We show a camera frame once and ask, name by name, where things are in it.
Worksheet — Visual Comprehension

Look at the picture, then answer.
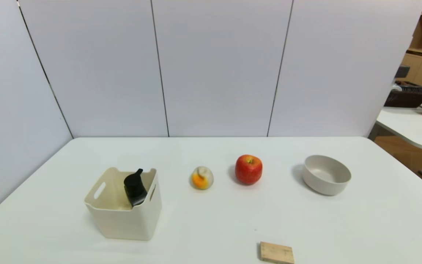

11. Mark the grey round bowl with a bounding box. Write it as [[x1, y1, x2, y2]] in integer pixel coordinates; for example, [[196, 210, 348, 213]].
[[302, 155, 352, 196]]

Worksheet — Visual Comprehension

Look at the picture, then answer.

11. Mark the dark woven basket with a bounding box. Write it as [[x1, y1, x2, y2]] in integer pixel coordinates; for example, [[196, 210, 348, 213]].
[[384, 81, 422, 108]]

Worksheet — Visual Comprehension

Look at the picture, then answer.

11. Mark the cream plastic storage box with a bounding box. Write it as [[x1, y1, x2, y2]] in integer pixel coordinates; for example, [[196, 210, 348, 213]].
[[84, 167, 162, 241]]

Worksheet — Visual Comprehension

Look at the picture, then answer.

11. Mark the red apple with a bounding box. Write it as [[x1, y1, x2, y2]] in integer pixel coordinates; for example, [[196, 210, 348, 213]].
[[235, 154, 263, 185]]

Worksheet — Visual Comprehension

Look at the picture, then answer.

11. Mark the small wooden block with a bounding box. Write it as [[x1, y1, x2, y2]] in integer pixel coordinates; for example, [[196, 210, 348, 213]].
[[259, 241, 295, 264]]

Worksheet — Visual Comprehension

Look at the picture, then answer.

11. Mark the white side table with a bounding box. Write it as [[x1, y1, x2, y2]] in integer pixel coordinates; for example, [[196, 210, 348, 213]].
[[368, 93, 422, 151]]

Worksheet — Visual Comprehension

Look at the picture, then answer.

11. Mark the black pump dispenser bottle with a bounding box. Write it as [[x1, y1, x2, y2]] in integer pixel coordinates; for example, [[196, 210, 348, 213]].
[[124, 169, 148, 207]]

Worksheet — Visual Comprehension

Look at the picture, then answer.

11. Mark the white and orange toy fruit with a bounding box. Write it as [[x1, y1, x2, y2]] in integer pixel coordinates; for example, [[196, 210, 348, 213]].
[[191, 166, 214, 190]]

